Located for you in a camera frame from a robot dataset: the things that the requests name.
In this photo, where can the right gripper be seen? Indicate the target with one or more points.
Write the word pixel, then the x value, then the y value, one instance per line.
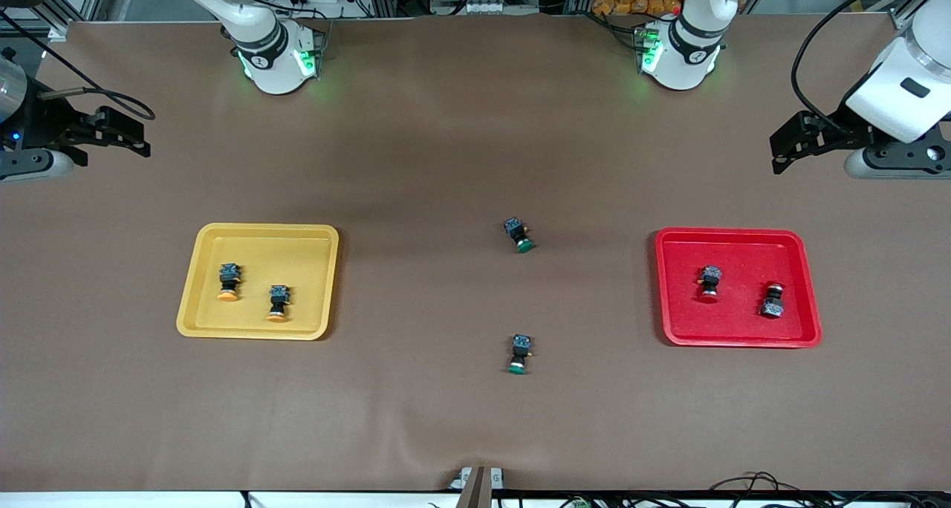
pixel 46 120

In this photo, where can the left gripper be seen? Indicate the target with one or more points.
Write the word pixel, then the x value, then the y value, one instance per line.
pixel 827 134

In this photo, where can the red push button switch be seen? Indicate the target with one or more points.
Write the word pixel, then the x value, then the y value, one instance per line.
pixel 709 284
pixel 773 300

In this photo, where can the yellow push button switch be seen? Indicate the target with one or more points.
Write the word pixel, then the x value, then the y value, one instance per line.
pixel 229 281
pixel 278 302

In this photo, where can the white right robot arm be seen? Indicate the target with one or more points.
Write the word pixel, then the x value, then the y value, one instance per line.
pixel 275 70

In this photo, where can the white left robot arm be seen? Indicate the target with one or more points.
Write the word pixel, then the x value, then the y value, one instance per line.
pixel 680 66

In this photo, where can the red plastic tray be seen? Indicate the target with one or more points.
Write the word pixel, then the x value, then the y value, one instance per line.
pixel 735 255

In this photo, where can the yellow plastic tray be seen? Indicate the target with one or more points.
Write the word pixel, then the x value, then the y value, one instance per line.
pixel 256 241

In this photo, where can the white power strip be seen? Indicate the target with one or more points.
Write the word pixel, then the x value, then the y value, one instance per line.
pixel 483 7

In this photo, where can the brown table cover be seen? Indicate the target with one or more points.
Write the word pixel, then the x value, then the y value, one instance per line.
pixel 475 419

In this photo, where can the aluminium frame profile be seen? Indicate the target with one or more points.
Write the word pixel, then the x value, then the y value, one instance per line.
pixel 903 16
pixel 59 29

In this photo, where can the green push button switch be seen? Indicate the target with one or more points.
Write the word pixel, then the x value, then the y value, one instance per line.
pixel 518 235
pixel 519 354

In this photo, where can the metal table bracket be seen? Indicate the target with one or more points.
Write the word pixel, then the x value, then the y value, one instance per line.
pixel 475 493

